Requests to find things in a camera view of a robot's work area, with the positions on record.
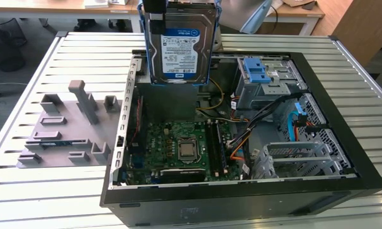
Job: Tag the black mesh waste bin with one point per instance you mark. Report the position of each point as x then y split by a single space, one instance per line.
5 43

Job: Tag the metal disk bay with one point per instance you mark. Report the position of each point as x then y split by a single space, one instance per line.
304 159

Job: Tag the metal optical drive cage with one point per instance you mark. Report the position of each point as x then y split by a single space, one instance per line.
246 95

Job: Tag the brown cardboard piece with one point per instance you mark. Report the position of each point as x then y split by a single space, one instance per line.
296 3

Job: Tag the small white box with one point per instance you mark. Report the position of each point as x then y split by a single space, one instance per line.
117 2

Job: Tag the CPU socket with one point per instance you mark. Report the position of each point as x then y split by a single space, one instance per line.
188 162

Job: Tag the silver CPU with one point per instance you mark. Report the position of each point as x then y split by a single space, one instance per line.
188 150

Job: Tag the black graphics card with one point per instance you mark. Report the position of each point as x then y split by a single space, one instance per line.
183 175

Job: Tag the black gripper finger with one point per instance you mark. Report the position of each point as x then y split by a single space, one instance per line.
155 7

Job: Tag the RAM stick blue green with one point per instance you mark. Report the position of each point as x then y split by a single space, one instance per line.
57 143

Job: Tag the grey power supply unit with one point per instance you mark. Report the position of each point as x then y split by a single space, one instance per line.
168 102

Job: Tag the green motherboard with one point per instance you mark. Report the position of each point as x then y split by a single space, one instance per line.
159 148

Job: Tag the blue RAM slot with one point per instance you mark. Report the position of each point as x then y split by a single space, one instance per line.
224 159

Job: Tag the black open PC case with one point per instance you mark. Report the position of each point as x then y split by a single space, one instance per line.
242 210

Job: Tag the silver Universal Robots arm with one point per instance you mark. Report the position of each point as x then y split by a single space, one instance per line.
235 12

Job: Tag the hard disk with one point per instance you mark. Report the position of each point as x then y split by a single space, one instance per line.
180 52

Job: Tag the wooden desk white frame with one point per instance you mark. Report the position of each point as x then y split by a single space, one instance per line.
290 12
50 8

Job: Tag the black RAM slot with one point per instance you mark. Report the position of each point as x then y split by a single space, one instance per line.
216 148
211 148

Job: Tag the grey plastic parts rack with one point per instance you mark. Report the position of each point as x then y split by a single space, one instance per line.
69 133

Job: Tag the blue plastic drive latch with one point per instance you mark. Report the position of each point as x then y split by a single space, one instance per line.
251 65

